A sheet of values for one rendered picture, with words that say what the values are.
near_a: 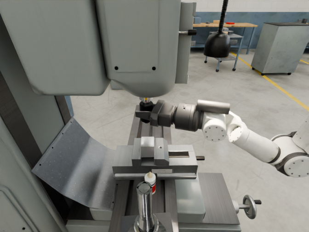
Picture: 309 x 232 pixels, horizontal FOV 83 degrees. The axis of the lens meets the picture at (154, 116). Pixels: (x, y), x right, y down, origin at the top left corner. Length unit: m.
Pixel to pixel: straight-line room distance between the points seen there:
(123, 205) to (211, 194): 0.48
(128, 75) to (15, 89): 0.34
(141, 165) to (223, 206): 0.47
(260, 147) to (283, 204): 1.53
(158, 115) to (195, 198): 0.46
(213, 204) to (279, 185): 1.36
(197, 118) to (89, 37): 0.36
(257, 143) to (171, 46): 0.39
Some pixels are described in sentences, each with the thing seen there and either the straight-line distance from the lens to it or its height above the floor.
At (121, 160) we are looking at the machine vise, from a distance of 0.76.
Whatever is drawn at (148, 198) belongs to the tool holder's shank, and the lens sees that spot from 0.29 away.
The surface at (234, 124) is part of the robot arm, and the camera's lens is 0.63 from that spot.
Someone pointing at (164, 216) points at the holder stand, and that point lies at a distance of 0.48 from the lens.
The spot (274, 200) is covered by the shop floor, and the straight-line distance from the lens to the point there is 2.12.
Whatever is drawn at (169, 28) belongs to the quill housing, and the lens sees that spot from 0.44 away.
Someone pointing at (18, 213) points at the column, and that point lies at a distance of 0.87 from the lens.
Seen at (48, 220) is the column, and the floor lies 0.82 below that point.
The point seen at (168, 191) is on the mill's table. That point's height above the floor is 0.93.
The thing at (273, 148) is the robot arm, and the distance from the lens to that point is 0.65.
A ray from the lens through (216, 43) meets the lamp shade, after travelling 0.54.
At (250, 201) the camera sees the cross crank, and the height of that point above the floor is 0.68.
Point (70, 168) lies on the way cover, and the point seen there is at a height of 0.98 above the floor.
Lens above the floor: 1.56
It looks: 34 degrees down
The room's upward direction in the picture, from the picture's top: straight up
